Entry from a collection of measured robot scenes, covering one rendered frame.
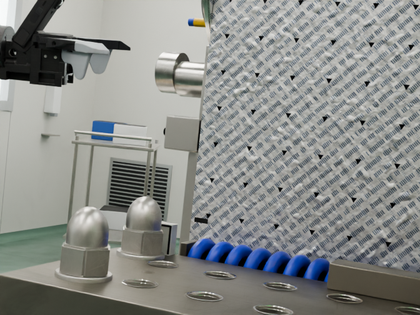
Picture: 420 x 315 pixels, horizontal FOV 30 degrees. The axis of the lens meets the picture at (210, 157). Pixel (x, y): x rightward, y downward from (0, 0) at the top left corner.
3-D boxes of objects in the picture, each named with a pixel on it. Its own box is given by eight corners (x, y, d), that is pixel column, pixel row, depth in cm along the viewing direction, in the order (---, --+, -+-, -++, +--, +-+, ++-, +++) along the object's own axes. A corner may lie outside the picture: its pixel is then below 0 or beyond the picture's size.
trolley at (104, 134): (76, 251, 602) (89, 119, 596) (151, 259, 603) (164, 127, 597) (54, 275, 511) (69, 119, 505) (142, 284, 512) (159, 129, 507)
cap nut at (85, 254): (75, 267, 52) (81, 200, 52) (122, 277, 51) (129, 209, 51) (42, 275, 49) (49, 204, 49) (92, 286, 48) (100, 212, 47)
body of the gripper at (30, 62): (77, 83, 131) (8, 76, 132) (80, 32, 130) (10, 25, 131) (64, 87, 124) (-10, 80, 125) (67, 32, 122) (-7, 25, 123)
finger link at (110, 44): (121, 74, 136) (70, 72, 132) (124, 40, 135) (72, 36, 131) (128, 76, 134) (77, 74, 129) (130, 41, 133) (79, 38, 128)
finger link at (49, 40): (90, 52, 122) (56, 47, 127) (91, 41, 122) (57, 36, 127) (66, 52, 118) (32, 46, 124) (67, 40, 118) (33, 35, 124)
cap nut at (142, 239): (130, 249, 61) (136, 192, 61) (172, 256, 60) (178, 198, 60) (107, 254, 58) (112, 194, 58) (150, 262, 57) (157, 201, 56)
